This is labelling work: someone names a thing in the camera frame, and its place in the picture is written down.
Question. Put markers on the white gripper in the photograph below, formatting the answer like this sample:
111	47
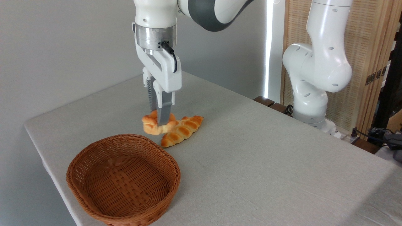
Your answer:
168	72

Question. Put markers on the round orange bread bun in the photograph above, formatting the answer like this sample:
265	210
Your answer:
149	126

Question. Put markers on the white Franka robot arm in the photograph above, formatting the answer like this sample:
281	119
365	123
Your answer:
154	12

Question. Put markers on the braided bread loaf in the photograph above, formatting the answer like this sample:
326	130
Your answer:
185	128

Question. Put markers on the brown wicker basket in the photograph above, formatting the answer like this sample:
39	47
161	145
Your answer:
125	185

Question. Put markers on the dark brown wooden block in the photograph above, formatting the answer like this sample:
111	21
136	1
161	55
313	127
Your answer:
279	108
366	146

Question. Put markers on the grey tablecloth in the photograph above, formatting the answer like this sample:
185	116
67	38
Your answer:
267	172

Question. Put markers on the wooden woven folding screen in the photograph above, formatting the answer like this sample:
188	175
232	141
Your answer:
364	37

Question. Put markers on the dark metal screen hinge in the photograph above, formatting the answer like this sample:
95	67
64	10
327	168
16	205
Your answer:
375	76

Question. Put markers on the black vertical stand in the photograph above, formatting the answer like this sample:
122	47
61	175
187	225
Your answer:
389	94

